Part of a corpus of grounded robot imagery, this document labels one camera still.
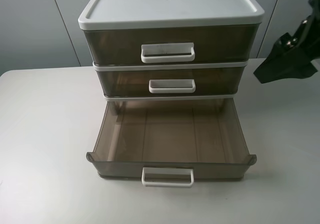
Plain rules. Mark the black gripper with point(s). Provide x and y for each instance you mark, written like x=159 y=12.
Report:
x=291 y=41

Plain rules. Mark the smoky brown middle drawer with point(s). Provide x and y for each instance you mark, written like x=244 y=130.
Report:
x=171 y=82

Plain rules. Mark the smoky brown drawer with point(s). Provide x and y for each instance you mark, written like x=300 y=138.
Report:
x=203 y=44
x=171 y=143
x=171 y=82

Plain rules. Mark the smoky brown upper drawer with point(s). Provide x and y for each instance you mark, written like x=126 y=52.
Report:
x=203 y=44

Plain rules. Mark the smoky brown lower drawer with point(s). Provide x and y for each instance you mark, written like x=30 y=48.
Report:
x=171 y=143

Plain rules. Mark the white plastic drawer cabinet frame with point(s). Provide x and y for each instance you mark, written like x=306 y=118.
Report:
x=147 y=14

